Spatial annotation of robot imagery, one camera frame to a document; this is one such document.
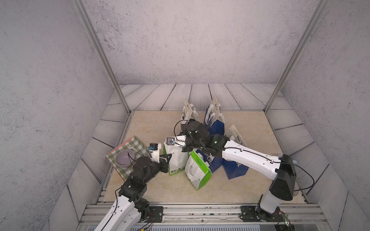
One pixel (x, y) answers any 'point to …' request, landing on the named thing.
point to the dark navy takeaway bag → (189, 113)
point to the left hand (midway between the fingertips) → (173, 156)
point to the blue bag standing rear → (214, 120)
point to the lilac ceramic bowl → (124, 158)
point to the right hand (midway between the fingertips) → (176, 136)
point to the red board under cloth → (121, 144)
